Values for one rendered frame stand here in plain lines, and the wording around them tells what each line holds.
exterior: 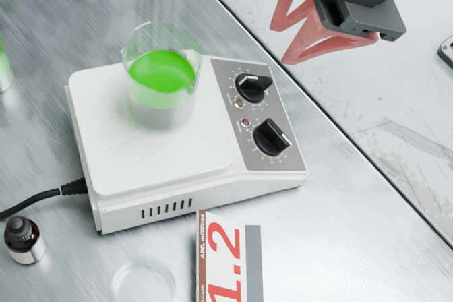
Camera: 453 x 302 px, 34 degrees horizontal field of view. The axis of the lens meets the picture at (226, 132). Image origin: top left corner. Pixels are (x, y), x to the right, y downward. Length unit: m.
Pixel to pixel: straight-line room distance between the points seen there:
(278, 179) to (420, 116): 0.19
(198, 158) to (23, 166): 0.18
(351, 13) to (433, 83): 0.27
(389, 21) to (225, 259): 0.25
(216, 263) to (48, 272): 0.15
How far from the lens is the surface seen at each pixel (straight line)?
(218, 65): 0.70
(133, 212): 0.65
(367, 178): 0.74
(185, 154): 0.62
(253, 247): 0.69
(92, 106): 0.65
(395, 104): 0.79
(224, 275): 0.66
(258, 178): 0.66
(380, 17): 0.59
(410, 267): 0.72
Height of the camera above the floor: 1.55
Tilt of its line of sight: 63 degrees down
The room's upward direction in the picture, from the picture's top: 12 degrees clockwise
